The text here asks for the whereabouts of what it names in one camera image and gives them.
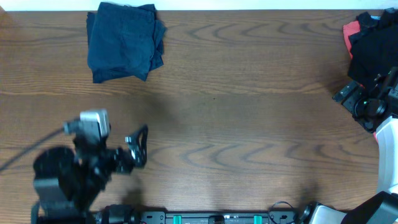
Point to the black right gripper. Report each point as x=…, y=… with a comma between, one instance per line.
x=347, y=97

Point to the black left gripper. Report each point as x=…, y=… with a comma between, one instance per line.
x=125, y=155

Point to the blue denim shorts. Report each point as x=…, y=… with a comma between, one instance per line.
x=121, y=41

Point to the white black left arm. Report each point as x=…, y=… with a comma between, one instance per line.
x=67, y=181

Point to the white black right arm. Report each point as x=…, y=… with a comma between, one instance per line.
x=381, y=208

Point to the black garment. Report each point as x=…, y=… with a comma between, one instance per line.
x=379, y=44

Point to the red garment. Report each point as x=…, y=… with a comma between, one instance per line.
x=358, y=72

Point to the folded dark blue shorts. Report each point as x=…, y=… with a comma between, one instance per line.
x=159, y=31

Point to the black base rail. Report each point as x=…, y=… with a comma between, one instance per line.
x=160, y=215

